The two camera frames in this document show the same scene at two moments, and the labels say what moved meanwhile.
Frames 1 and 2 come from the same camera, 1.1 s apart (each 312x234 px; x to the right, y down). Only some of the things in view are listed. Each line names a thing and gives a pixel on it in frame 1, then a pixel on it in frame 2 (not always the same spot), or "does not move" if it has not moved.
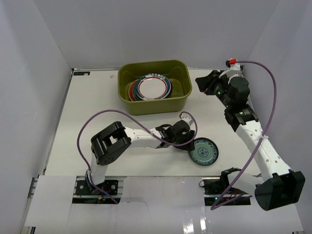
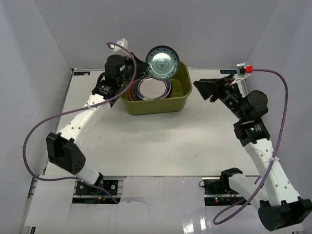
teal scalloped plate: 136,89 does not move
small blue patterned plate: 205,152 → 164,62
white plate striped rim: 153,86 does not move
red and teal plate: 130,91 does not move
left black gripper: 185,140 → 134,65
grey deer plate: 134,91 does not move
